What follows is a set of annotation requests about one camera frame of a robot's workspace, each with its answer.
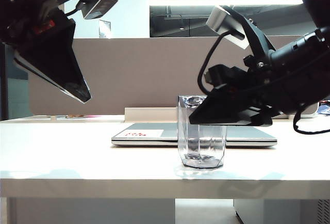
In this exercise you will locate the transparent faceted water cup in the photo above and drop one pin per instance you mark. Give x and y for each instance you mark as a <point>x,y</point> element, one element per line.
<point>203,144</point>

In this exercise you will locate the silver closed laptop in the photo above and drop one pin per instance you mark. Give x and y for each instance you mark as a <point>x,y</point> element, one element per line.
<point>245,136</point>

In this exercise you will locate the blue cloth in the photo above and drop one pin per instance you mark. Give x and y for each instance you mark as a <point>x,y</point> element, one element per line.
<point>325,106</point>

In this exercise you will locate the white laptop sticker red print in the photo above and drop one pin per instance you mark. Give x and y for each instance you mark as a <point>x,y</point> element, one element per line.
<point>154,133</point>

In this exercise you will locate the black right camera bracket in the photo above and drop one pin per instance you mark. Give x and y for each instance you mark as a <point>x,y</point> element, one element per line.
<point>257,43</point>

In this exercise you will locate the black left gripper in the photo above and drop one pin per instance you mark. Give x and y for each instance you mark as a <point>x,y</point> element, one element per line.
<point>33,20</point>

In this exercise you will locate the framed wall poster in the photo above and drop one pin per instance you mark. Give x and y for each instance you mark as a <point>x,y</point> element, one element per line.
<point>105,29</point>

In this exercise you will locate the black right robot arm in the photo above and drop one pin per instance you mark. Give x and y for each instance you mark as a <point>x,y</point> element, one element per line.
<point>309,61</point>

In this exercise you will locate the long white ceiling light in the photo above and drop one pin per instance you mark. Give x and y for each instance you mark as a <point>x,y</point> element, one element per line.
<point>180,1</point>

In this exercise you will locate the brown fabric desk divider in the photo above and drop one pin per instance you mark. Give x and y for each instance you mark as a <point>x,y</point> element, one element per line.
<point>154,74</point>

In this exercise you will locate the beige divider foot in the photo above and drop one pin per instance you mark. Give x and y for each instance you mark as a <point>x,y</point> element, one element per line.
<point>53,117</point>

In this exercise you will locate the white desk support panel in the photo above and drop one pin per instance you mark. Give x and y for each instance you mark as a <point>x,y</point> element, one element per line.
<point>90,212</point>

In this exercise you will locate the pink and orange papers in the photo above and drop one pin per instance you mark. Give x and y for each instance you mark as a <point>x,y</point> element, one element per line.
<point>82,116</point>

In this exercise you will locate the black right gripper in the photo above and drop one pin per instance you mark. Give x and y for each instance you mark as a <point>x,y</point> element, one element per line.
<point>245,87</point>

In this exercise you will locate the white under-desk cabinet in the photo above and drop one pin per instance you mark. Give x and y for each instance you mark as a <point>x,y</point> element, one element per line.
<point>283,212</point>

